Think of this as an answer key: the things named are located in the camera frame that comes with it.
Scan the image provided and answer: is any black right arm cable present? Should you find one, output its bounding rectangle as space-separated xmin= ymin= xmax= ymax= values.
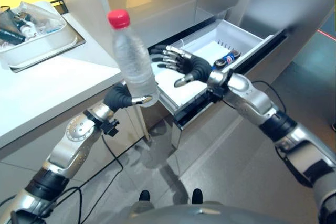
xmin=252 ymin=80 xmax=283 ymax=109

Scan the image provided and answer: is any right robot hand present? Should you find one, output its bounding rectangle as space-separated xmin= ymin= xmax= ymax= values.
xmin=149 ymin=45 xmax=212 ymax=88

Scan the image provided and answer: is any clear water bottle red cap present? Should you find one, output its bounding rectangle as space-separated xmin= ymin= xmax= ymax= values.
xmin=107 ymin=9 xmax=160 ymax=108

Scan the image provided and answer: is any white kitchen counter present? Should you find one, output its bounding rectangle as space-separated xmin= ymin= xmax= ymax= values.
xmin=0 ymin=1 xmax=124 ymax=149

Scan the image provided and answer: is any black flat package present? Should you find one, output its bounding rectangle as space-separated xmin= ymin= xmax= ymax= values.
xmin=0 ymin=28 xmax=26 ymax=45

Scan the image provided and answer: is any right dark robot foot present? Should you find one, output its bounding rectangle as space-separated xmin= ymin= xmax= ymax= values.
xmin=192 ymin=188 xmax=203 ymax=204

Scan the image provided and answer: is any blue cola bottle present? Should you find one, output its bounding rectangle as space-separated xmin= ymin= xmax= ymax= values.
xmin=211 ymin=50 xmax=241 ymax=70

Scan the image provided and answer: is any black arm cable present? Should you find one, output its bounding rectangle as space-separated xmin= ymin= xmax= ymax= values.
xmin=252 ymin=80 xmax=283 ymax=109
xmin=0 ymin=136 xmax=124 ymax=224

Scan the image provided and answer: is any white freezer drawer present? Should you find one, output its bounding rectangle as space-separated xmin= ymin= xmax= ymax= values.
xmin=148 ymin=19 xmax=287 ymax=130

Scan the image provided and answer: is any grey metal cup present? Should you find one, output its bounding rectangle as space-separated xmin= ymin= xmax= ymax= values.
xmin=0 ymin=5 xmax=19 ymax=36

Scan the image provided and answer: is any silver robot torso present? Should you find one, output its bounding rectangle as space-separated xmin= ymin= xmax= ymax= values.
xmin=125 ymin=200 xmax=320 ymax=224

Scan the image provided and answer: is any clear plastic bag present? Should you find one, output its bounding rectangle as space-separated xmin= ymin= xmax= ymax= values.
xmin=18 ymin=1 xmax=64 ymax=36

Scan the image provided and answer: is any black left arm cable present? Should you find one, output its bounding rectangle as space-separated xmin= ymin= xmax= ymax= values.
xmin=0 ymin=136 xmax=124 ymax=224

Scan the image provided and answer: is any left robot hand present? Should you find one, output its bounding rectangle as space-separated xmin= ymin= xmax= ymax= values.
xmin=103 ymin=82 xmax=153 ymax=112

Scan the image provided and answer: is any white plastic basin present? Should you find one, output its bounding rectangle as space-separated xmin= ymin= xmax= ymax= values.
xmin=0 ymin=1 xmax=78 ymax=70

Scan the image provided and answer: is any silver refrigerator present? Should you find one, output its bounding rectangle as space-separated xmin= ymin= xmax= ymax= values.
xmin=49 ymin=0 xmax=336 ymax=154

